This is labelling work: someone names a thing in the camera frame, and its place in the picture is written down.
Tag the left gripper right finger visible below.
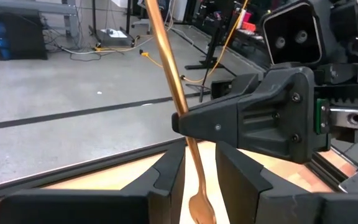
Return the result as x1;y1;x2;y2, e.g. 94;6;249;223
215;141;358;224

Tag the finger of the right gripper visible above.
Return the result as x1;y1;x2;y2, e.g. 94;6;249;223
171;65;331;165
211;73;260;100

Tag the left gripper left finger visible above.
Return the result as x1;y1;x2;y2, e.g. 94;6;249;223
0;139;186;224

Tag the black tripod stand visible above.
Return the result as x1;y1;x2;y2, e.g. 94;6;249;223
193;70;217;104

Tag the black computer tower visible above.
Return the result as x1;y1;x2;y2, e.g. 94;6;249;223
0;2;48;62

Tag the black desk frame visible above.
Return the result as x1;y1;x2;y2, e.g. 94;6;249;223
183;18;239;71

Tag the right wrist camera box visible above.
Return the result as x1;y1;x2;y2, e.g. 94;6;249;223
261;0;323;67

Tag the yellow extension cord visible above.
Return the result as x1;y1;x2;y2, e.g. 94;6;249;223
139;0;251;85

